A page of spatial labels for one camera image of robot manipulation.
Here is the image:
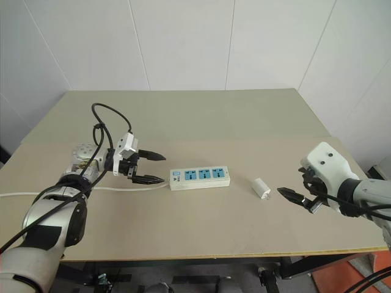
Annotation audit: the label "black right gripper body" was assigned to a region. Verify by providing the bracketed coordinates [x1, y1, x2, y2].
[302, 170, 331, 214]

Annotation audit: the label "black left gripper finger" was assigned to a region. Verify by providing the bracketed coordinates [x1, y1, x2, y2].
[132, 174, 166, 186]
[138, 149, 167, 162]

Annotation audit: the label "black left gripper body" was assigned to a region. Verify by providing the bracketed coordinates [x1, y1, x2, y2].
[119, 151, 141, 184]

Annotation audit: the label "white plug adapter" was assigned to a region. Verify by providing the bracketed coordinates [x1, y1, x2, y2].
[251, 177, 273, 202]

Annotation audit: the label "white power strip blue sockets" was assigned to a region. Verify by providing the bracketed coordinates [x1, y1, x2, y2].
[169, 165, 231, 192]

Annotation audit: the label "red floor mat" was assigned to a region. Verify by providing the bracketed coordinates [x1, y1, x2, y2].
[310, 258, 391, 293]

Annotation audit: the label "dark grey rounded shape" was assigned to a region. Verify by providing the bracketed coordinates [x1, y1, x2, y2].
[145, 281, 172, 293]
[214, 275, 243, 293]

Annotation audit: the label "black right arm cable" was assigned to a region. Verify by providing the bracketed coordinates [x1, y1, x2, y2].
[302, 175, 391, 221]

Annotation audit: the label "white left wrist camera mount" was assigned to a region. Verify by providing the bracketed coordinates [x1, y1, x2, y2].
[112, 131, 140, 177]

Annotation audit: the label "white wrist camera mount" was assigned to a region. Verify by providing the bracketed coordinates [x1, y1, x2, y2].
[299, 142, 360, 216]
[112, 131, 140, 177]

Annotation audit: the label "white power cord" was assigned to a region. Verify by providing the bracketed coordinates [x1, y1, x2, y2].
[0, 182, 171, 198]

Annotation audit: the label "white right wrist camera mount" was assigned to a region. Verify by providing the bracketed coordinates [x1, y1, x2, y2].
[299, 142, 360, 216]

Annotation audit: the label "black table frame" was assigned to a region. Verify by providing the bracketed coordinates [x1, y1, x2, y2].
[57, 252, 375, 289]

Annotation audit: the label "black robot body cable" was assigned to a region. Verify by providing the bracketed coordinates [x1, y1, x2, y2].
[344, 264, 391, 293]

